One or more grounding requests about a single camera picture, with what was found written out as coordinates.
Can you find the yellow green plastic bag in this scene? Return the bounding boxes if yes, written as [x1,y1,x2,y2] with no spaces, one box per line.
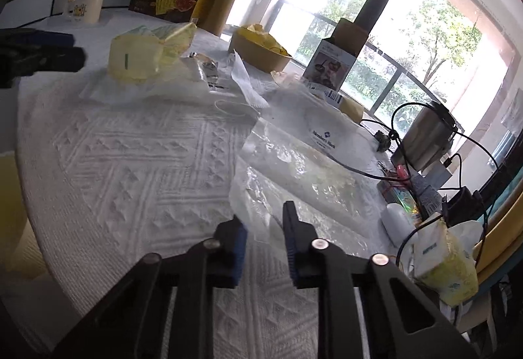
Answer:
[107,23,197,83]

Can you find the clear plastic bag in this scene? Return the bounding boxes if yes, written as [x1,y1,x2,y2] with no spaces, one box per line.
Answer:
[228,88,406,257]

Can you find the small foil wrapper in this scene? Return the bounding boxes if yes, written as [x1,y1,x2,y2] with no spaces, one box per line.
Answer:
[190,53,219,87]

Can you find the white earbuds case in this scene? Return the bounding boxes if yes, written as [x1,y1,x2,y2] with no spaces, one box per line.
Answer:
[380,203,415,248]

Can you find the colourful small box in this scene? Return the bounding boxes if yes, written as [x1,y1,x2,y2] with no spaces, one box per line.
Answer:
[378,164,442,225]

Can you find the white tablecloth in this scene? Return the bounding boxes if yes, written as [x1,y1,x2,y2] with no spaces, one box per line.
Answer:
[17,10,318,358]

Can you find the black power adapter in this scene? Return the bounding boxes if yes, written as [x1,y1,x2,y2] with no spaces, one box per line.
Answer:
[373,130,399,153]

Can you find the kraft paper mailer bag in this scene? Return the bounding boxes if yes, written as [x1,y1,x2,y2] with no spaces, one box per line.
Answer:
[271,70,365,124]

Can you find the white zip bag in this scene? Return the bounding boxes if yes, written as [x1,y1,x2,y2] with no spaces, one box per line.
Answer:
[81,52,269,111]

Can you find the stainless steel kettle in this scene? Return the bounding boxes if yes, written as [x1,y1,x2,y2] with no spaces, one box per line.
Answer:
[391,100,458,171]

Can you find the brown paper bowl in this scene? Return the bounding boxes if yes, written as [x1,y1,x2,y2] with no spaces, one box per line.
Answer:
[229,31,292,73]

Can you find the yellow wrappers in bowl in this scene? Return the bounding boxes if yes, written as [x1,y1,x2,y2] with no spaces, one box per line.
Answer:
[237,24,290,57]

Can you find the black power cable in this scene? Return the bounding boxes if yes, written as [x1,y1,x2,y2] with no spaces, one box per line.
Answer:
[314,100,502,274]

